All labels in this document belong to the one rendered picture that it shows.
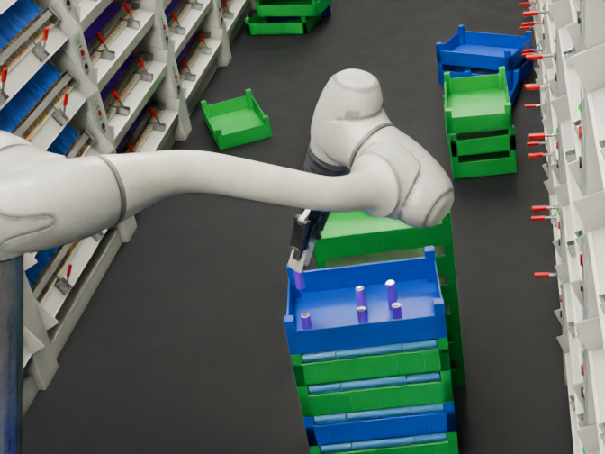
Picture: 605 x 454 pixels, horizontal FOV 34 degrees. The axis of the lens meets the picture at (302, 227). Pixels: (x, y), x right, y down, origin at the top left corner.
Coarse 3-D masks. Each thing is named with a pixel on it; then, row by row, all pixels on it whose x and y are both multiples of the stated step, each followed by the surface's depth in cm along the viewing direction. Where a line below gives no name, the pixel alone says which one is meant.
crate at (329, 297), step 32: (288, 288) 199; (320, 288) 205; (352, 288) 204; (384, 288) 203; (416, 288) 201; (288, 320) 186; (320, 320) 197; (352, 320) 195; (384, 320) 185; (416, 320) 185
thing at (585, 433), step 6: (588, 426) 143; (594, 426) 143; (582, 432) 144; (588, 432) 144; (594, 432) 143; (582, 438) 144; (588, 438) 144; (594, 438) 144; (588, 444) 145; (594, 444) 145; (588, 450) 146; (594, 450) 145
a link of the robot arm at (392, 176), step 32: (384, 128) 159; (128, 160) 135; (160, 160) 139; (192, 160) 142; (224, 160) 144; (384, 160) 152; (416, 160) 154; (128, 192) 133; (160, 192) 138; (192, 192) 144; (224, 192) 145; (256, 192) 145; (288, 192) 146; (320, 192) 147; (352, 192) 149; (384, 192) 152; (416, 192) 152; (448, 192) 154; (416, 224) 155
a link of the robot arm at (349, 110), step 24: (360, 72) 161; (336, 96) 159; (360, 96) 158; (312, 120) 165; (336, 120) 160; (360, 120) 159; (384, 120) 161; (312, 144) 167; (336, 144) 161; (360, 144) 158
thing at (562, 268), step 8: (560, 264) 211; (560, 272) 212; (568, 272) 212; (568, 280) 213; (568, 288) 212; (568, 296) 209; (568, 304) 207; (568, 312) 205; (568, 320) 203; (568, 328) 197; (576, 344) 196; (576, 352) 194; (576, 360) 192; (576, 368) 190; (576, 376) 188; (576, 400) 183; (576, 408) 181; (576, 416) 180
